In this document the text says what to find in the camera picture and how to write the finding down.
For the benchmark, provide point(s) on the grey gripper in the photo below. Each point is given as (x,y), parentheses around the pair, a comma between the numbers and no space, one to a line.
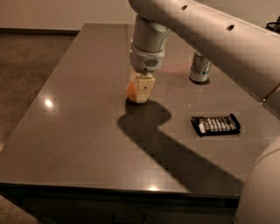
(144,61)

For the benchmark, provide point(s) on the orange fruit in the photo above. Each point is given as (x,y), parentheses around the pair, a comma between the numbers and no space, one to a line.
(131,91)

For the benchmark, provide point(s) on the green silver 7up can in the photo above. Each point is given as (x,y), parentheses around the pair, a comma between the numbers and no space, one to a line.
(200,68)

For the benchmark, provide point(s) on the grey table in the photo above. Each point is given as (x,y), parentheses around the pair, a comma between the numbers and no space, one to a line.
(71,161)

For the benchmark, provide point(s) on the black snack bar wrapper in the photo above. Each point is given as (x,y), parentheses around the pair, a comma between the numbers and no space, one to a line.
(216,125)

